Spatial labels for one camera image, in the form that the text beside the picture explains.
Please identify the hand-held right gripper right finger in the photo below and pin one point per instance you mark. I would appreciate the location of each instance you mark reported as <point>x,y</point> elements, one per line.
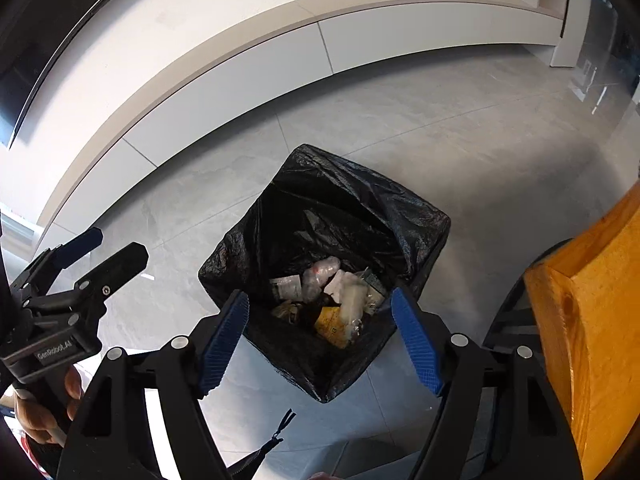
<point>415,345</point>

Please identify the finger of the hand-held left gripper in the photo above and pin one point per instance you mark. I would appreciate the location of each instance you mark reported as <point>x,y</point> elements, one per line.
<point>117,270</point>
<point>70,252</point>

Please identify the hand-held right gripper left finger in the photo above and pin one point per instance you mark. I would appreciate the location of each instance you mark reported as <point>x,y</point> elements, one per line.
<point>225,345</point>

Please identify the green snack packet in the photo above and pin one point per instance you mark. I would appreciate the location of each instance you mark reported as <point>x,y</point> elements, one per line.
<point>374,282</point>

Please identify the small clear snack packet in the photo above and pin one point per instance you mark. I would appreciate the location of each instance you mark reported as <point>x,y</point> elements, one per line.
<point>286,287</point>

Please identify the translucent plastic bag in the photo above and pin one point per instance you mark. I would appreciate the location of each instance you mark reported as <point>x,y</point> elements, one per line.
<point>320,275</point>

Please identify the bin with black liner bag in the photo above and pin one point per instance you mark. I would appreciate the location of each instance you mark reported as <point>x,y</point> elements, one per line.
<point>310,210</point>

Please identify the person's left hand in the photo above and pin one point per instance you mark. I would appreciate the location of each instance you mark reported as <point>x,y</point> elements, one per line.
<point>42,417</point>

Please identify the yellow packet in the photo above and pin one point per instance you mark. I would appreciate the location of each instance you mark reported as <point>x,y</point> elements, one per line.
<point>331,327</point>

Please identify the black zipper pull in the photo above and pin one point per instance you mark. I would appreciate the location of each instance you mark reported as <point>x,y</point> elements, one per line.
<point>270,442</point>

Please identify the white low cabinet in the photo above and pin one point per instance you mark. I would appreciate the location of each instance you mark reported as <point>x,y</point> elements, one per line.
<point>225,95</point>

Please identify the white shelf unit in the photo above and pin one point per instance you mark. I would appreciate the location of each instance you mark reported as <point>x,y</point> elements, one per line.
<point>562,20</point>

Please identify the black wall television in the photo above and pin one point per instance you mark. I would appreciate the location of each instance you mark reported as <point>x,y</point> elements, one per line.
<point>30,60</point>

